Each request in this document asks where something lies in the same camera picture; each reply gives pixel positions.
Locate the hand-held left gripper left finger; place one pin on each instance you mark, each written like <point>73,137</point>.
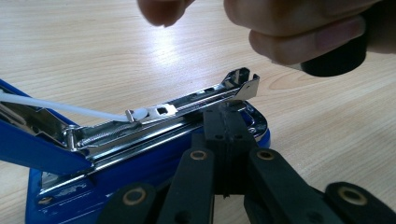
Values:
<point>221,146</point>

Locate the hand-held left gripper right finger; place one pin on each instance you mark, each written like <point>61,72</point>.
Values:
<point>238,140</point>

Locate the blue stapler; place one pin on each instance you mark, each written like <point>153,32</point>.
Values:
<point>149,161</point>

